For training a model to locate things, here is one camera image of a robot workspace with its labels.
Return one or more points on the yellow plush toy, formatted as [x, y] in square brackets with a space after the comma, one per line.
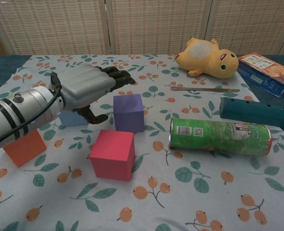
[209, 60]

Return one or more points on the green chips can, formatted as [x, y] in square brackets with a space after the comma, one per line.
[219, 136]

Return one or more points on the bamboo folding screen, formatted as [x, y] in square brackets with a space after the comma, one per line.
[156, 24]

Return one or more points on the metal table knife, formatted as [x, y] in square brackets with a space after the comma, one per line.
[204, 89]

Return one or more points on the teal cylinder with holes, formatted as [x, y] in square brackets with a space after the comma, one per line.
[255, 111]

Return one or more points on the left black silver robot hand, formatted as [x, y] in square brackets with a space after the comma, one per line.
[84, 84]

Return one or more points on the orange foam cube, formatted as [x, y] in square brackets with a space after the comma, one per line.
[24, 149]

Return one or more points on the light blue foam cube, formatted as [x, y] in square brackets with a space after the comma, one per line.
[71, 120]

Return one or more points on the floral print tablecloth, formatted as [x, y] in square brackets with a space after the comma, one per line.
[142, 192]

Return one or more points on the pink foam cube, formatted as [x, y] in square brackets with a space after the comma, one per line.
[112, 156]

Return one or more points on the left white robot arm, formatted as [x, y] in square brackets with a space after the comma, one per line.
[24, 113]

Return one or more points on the blue orange cookie box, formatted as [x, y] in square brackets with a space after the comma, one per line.
[267, 72]

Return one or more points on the purple foam cube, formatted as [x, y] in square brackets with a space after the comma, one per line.
[128, 115]

